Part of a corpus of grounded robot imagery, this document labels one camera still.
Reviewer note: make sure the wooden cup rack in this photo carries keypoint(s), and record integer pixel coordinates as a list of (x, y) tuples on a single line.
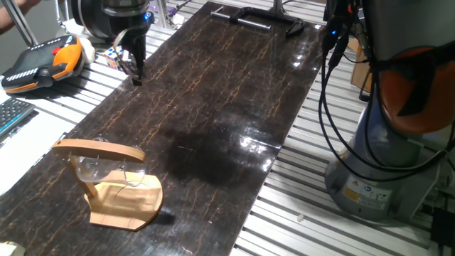
[(124, 206)]

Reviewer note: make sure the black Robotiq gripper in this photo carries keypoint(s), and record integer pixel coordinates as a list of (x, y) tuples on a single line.
[(129, 26)]

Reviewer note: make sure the open brown cardboard box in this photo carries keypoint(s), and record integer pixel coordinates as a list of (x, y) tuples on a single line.
[(359, 67)]

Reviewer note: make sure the black computer keyboard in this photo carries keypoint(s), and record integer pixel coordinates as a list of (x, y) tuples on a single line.
[(12, 113)]

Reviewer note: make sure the aluminium frame bar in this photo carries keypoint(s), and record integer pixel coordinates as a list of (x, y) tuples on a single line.
[(19, 23)]

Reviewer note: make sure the small white scrap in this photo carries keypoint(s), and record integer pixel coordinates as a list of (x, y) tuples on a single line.
[(300, 217)]

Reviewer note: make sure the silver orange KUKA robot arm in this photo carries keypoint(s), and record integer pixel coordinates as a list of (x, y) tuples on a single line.
[(384, 142)]

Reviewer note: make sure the large white paper sheet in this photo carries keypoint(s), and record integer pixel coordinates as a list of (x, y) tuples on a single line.
[(28, 153)]

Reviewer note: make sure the dark marble pattern mat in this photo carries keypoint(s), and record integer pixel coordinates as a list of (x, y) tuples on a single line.
[(220, 106)]

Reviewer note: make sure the black round spool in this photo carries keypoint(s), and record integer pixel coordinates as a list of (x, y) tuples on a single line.
[(87, 17)]

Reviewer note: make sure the person's bare forearm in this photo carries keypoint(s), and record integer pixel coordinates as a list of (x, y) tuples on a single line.
[(14, 12)]

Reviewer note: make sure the Rubik's cube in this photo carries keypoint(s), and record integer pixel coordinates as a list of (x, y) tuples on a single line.
[(113, 58)]

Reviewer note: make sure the black C-clamp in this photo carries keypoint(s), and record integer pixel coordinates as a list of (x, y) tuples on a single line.
[(264, 17)]

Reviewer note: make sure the black orange teach pendant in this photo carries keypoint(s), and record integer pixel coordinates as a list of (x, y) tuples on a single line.
[(39, 65)]

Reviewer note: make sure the white cardboard packet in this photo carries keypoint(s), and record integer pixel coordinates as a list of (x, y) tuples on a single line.
[(10, 249)]

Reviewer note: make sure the silver metal stand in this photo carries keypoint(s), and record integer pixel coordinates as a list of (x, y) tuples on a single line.
[(278, 6)]

